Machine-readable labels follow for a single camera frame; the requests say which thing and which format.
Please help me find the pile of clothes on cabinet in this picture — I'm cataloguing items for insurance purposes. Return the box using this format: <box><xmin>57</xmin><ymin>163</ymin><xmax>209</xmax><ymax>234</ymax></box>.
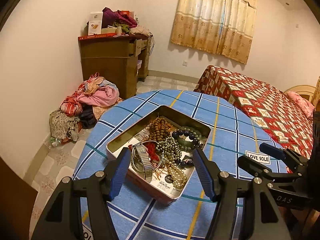
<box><xmin>101</xmin><ymin>7</ymin><xmax>153</xmax><ymax>37</ymax></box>

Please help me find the pearl necklace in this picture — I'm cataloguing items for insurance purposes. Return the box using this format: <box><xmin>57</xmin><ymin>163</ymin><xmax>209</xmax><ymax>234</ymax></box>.
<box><xmin>164</xmin><ymin>162</ymin><xmax>188</xmax><ymax>190</ymax></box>

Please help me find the brown cardboard cabinet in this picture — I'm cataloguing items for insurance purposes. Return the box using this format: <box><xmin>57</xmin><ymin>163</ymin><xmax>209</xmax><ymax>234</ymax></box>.
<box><xmin>78</xmin><ymin>34</ymin><xmax>151</xmax><ymax>99</ymax></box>

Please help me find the pink metal jewelry tin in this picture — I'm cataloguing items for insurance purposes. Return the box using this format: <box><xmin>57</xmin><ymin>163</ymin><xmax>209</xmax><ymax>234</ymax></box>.
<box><xmin>106</xmin><ymin>105</ymin><xmax>211</xmax><ymax>205</ymax></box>

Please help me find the beige window curtain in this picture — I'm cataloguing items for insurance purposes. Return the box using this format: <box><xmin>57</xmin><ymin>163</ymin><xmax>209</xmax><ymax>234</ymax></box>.
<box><xmin>170</xmin><ymin>0</ymin><xmax>257</xmax><ymax>64</ymax></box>

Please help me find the silver metal watch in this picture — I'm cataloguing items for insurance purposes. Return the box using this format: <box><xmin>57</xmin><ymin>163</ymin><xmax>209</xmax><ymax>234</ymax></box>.
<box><xmin>131</xmin><ymin>142</ymin><xmax>153</xmax><ymax>183</ymax></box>

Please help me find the dark purple bead bracelet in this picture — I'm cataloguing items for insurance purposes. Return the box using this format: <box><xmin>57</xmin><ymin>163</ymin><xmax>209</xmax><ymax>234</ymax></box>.
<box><xmin>171</xmin><ymin>126</ymin><xmax>203</xmax><ymax>168</ymax></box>

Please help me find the white product box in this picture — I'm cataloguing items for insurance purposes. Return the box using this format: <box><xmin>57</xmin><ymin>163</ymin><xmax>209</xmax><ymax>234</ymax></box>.
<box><xmin>88</xmin><ymin>11</ymin><xmax>103</xmax><ymax>35</ymax></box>

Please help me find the blue plaid tablecloth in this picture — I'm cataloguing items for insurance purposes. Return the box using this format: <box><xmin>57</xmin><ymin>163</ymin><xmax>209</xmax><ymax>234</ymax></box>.
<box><xmin>72</xmin><ymin>89</ymin><xmax>290</xmax><ymax>240</ymax></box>

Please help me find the white printed paper insert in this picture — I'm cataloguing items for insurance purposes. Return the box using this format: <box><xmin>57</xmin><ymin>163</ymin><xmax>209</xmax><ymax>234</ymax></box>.
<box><xmin>129</xmin><ymin>128</ymin><xmax>195</xmax><ymax>199</ymax></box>

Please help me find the wooden headboard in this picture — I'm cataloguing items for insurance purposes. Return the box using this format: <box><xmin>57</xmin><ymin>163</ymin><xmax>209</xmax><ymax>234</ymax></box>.
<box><xmin>284</xmin><ymin>85</ymin><xmax>316</xmax><ymax>102</ymax></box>

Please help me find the green jade bangle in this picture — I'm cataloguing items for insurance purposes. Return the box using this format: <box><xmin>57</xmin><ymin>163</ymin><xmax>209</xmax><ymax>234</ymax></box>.
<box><xmin>171</xmin><ymin>126</ymin><xmax>207</xmax><ymax>152</ymax></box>

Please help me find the pink pillow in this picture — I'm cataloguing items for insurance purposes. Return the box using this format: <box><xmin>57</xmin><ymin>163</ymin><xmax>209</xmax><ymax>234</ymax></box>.
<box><xmin>286</xmin><ymin>91</ymin><xmax>315</xmax><ymax>120</ymax></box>

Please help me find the brown wooden bead necklace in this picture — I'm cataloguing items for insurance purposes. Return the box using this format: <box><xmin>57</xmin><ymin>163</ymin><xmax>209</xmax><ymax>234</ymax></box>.
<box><xmin>147</xmin><ymin>115</ymin><xmax>176</xmax><ymax>143</ymax></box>

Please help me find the red tassel pendant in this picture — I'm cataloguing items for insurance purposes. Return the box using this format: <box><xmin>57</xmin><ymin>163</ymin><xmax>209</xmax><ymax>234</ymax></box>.
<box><xmin>127</xmin><ymin>141</ymin><xmax>166</xmax><ymax>178</ymax></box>

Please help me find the red patterned bed quilt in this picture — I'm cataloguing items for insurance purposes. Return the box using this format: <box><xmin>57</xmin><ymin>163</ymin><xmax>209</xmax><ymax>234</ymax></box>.
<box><xmin>195</xmin><ymin>65</ymin><xmax>313</xmax><ymax>158</ymax></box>

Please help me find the pile of clothes on floor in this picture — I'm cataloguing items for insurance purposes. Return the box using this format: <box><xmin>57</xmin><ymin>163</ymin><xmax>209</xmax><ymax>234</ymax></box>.
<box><xmin>49</xmin><ymin>73</ymin><xmax>123</xmax><ymax>147</ymax></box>

